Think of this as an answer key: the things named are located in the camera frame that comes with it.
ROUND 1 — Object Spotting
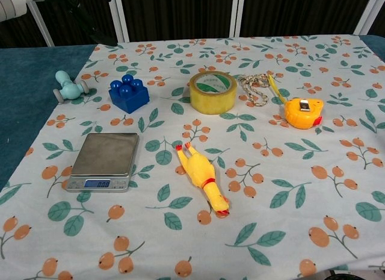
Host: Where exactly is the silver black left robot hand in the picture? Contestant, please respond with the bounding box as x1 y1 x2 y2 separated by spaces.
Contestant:
0 0 34 22

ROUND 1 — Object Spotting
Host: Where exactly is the blue toy building block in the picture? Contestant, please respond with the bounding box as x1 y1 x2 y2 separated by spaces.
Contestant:
108 73 150 114

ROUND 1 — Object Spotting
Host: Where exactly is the small digital scale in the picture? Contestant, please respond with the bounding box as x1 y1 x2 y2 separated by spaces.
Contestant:
66 132 141 193

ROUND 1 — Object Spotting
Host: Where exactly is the light blue roller massager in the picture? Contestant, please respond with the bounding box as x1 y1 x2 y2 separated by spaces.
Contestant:
53 70 90 104

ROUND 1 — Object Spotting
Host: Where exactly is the black pleated backdrop curtain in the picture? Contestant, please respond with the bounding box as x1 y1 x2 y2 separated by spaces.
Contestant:
0 0 385 49

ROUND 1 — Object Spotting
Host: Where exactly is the yellow packing tape roll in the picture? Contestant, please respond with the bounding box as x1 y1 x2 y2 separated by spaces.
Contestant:
189 71 238 115

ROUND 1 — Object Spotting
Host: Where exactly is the yellow rubber chicken toy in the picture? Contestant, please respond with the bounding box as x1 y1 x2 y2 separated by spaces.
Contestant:
175 142 230 216

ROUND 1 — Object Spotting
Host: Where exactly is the floral printed tablecloth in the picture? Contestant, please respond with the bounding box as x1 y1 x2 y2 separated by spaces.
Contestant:
0 34 385 280

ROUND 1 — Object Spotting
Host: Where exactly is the orange tape measure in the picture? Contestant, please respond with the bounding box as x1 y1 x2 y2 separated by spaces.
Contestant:
266 73 325 129

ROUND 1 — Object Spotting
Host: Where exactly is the white metal frame post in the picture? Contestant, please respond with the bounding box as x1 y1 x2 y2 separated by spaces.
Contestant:
354 0 385 34
230 0 246 37
109 0 130 42
26 0 55 47

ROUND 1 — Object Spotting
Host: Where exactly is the braided beige rope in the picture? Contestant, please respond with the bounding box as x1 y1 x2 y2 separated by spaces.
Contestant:
238 73 271 107

